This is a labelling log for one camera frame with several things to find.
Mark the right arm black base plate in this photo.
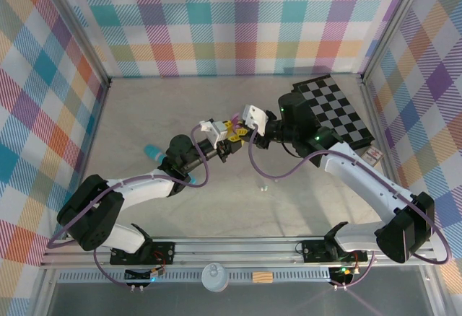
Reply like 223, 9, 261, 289
301, 238, 369, 263

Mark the black grey chessboard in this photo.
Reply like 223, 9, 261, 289
291, 74, 376, 151

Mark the right black control board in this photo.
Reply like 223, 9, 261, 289
330, 265, 359, 285

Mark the slotted grey cable tray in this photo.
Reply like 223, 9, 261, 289
57, 271, 333, 283

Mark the left black control board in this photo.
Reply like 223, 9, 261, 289
124, 265, 167, 284

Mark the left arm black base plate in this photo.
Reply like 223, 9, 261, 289
110, 242, 176, 265

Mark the black control board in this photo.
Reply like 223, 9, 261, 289
124, 265, 167, 284
330, 265, 359, 285

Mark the aluminium frame post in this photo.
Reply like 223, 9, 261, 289
359, 0, 432, 84
43, 0, 113, 89

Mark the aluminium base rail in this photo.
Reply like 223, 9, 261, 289
39, 235, 437, 270

